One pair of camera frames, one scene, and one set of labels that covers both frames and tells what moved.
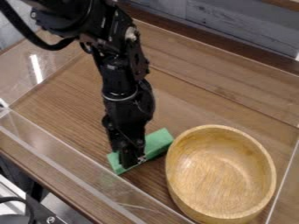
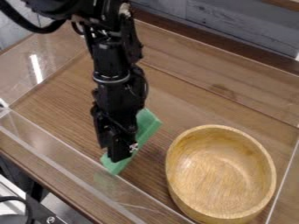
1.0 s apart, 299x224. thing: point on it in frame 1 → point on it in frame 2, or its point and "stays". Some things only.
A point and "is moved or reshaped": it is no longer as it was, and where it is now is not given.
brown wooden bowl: (219, 175) stays
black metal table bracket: (41, 214) stays
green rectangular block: (157, 141) is moved or reshaped
